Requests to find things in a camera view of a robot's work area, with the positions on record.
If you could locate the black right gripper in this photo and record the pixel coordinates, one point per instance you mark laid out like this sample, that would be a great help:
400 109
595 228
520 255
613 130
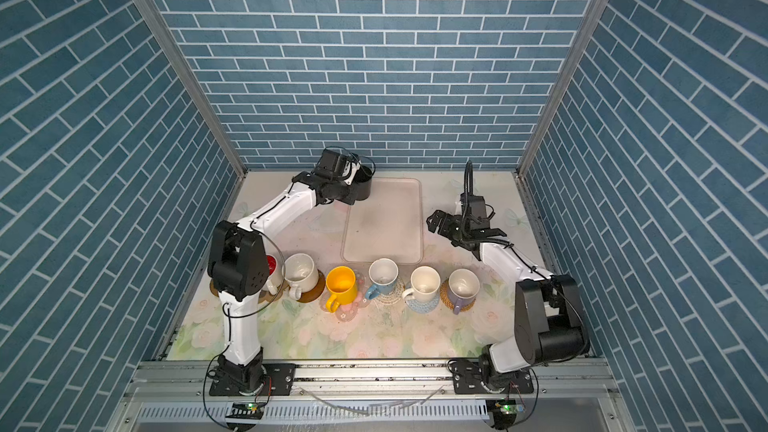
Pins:
444 229

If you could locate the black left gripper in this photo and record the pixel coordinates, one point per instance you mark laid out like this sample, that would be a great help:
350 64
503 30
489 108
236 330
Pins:
350 195

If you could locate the black mug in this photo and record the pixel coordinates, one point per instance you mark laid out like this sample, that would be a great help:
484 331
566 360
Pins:
362 183

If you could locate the purple mug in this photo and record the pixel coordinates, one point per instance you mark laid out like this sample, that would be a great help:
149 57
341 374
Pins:
463 287

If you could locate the tan rattan round coaster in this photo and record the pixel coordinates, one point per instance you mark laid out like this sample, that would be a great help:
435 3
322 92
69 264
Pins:
445 300

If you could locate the plain white mug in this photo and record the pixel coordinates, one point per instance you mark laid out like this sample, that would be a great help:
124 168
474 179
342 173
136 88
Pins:
425 282

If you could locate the blue woven round coaster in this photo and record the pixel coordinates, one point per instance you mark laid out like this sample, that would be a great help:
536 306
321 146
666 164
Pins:
422 307

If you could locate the blue floral mug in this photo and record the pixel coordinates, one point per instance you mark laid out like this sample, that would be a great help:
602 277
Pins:
383 273

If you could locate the white speckled mug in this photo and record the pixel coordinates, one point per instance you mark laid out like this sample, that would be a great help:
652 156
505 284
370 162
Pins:
301 274

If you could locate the yellow mug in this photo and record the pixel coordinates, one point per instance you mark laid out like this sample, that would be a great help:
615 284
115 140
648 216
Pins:
341 283

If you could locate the glossy brown scratched coaster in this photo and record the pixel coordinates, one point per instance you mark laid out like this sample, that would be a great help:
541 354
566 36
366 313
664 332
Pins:
316 291

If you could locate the white mug red inside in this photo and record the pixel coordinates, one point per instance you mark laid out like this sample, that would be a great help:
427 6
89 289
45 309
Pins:
274 281

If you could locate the brown paw shaped coaster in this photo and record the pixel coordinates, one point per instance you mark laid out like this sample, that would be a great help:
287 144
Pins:
266 297

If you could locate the matte brown wooden coaster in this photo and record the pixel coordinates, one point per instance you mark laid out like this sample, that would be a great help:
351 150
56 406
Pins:
214 291

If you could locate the multicolour woven round coaster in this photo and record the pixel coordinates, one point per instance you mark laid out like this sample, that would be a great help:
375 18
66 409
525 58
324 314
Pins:
392 297

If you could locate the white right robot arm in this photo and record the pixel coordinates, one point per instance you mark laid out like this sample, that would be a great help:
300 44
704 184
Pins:
548 318

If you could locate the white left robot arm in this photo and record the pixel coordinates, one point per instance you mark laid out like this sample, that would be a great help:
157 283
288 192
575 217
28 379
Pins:
237 261

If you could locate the pink flower silicone coaster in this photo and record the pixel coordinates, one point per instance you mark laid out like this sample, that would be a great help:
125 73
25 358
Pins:
346 312

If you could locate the beige serving tray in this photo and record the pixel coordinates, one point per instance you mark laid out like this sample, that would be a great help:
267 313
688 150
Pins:
388 224

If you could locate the right circuit board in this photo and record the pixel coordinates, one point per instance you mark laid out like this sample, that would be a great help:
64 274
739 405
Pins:
504 413

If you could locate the circuit board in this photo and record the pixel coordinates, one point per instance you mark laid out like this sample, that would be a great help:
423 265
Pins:
244 416
504 413

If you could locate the white vented strip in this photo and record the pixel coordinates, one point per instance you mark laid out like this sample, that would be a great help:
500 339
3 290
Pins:
315 412

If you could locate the left circuit board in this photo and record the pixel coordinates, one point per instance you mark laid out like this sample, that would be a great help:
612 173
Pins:
244 416

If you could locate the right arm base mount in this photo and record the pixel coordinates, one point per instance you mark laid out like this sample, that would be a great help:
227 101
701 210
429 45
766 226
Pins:
480 377

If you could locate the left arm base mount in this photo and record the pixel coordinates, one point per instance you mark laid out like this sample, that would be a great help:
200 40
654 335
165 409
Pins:
262 379

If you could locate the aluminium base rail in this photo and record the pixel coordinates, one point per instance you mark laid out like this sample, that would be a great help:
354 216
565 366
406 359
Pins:
394 380

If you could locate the aluminium corner post left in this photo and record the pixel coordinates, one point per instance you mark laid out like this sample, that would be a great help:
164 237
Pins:
169 46

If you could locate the aluminium corner post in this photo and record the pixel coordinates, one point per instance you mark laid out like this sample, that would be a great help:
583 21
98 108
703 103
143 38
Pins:
576 51
169 46

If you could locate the aluminium corner post right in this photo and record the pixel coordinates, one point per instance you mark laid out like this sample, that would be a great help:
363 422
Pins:
576 51

